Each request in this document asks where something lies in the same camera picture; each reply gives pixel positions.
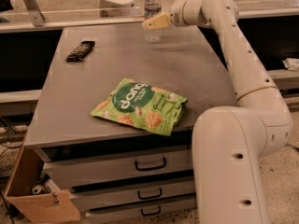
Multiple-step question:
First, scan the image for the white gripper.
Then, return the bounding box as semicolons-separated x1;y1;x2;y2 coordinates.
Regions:
142;0;204;30

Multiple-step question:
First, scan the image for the clear plastic water bottle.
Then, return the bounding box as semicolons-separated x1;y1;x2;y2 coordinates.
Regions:
144;0;162;43

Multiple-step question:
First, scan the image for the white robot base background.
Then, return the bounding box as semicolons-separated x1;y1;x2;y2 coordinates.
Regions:
99;0;136;18

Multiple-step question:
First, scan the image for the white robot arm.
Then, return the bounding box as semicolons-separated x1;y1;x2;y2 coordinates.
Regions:
142;0;292;224

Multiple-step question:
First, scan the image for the dark snack bar wrapper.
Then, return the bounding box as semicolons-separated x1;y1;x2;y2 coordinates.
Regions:
65;41;95;62

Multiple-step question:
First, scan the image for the green chips bag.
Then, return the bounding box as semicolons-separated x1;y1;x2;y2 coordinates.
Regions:
91;78;188;136

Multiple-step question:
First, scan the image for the grey drawer cabinet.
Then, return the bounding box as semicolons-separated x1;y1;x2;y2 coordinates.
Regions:
25;23;235;224

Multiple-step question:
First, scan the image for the top grey drawer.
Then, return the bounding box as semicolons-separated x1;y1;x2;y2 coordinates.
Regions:
44;146;192;189

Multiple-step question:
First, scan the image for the grey drawer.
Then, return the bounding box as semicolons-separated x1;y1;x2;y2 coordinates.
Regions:
86;193;196;224
70;175;195;210
44;146;192;189

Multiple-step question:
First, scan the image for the bottom grey drawer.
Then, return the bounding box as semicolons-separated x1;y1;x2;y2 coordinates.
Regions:
86;193;196;224

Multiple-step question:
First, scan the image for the middle grey drawer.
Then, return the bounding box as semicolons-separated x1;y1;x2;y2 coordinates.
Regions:
70;175;195;210

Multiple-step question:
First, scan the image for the can in wooden bin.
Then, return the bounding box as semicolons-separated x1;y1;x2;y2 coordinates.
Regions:
31;185;46;195

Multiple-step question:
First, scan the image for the wooden side bin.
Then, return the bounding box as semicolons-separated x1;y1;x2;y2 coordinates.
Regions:
5;147;80;223

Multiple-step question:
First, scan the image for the left metal fence bracket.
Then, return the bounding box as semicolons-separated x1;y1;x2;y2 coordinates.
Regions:
23;0;45;27

